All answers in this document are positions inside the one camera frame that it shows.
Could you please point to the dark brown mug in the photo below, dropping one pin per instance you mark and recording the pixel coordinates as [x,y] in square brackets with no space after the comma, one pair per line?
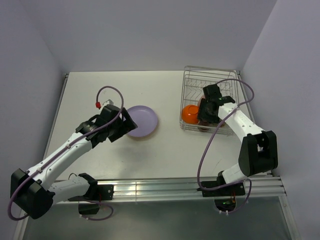
[204,126]

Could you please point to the orange white bowl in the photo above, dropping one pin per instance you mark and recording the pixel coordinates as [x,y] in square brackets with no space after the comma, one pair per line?
[190,114]

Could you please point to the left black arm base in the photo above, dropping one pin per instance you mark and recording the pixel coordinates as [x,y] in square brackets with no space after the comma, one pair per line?
[91,205]

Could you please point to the aluminium mounting rail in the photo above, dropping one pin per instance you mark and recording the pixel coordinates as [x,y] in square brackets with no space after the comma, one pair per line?
[177,189]

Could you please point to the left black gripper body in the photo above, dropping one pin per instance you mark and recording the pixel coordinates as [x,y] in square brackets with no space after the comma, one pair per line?
[117,130]

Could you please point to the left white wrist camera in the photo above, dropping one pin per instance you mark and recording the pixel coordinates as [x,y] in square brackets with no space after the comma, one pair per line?
[100,105]

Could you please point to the pink coffee mug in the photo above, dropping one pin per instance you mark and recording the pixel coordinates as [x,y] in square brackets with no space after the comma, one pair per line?
[201,98]

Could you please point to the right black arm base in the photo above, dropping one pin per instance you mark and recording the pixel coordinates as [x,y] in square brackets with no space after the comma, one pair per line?
[226,202]

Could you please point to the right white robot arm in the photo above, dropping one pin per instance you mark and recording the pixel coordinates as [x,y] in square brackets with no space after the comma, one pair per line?
[259,149]

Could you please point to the wire dish rack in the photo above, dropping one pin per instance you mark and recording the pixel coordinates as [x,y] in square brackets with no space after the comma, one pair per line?
[217,85]

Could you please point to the purple plastic plate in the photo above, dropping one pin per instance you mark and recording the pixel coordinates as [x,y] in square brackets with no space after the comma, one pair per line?
[145,119]

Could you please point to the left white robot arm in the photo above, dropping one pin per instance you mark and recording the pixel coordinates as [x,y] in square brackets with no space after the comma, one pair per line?
[35,191]

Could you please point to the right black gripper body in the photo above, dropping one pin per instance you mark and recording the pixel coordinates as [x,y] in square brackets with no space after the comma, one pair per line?
[204,113]

